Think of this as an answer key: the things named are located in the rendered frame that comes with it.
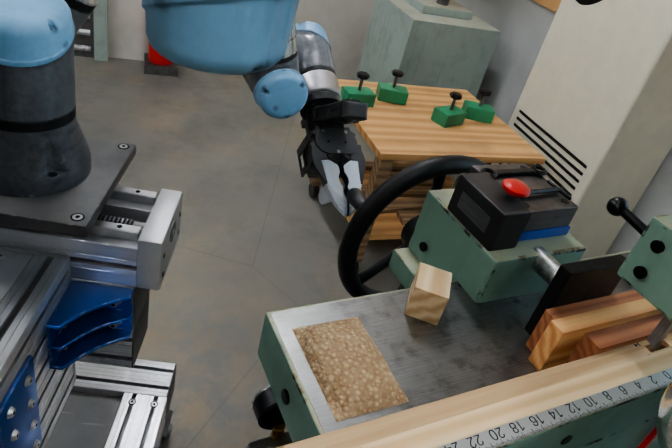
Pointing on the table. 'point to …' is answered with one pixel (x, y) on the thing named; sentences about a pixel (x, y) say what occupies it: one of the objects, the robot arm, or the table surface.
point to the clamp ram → (573, 281)
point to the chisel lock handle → (617, 206)
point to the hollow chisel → (660, 332)
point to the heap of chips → (349, 368)
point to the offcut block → (428, 294)
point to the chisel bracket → (652, 265)
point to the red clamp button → (516, 188)
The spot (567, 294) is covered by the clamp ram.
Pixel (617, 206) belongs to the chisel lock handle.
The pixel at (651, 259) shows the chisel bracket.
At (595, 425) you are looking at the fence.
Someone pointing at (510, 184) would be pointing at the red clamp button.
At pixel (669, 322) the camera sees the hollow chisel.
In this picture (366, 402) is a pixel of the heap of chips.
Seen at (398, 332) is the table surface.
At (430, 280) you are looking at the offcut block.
